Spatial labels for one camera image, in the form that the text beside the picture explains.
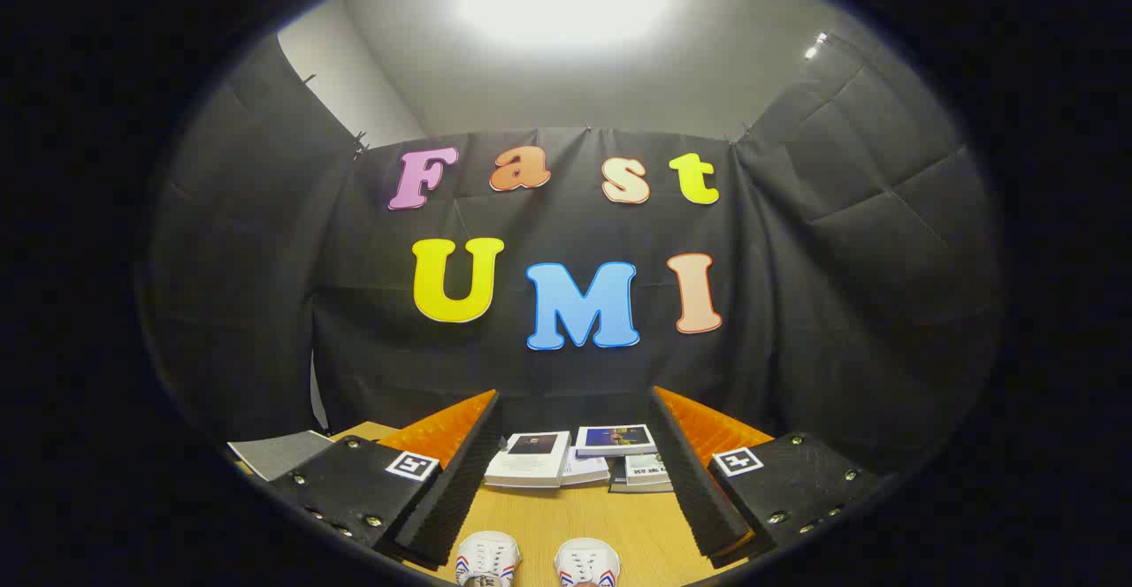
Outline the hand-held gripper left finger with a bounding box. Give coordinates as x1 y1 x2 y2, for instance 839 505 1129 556
270 390 502 568

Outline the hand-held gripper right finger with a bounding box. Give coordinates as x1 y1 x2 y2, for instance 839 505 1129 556
648 385 881 568

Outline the white canvas shoe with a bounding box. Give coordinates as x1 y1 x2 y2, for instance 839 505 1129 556
455 531 523 587
555 537 622 587

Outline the beige fabric storage box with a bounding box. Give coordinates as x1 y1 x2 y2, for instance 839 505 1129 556
228 431 333 482

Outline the white book with portrait cover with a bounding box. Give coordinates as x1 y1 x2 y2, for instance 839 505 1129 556
484 431 572 489

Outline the book with blue picture cover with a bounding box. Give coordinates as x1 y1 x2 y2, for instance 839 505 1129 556
575 424 658 457

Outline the plain white book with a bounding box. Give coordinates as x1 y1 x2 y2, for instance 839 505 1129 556
562 447 611 487

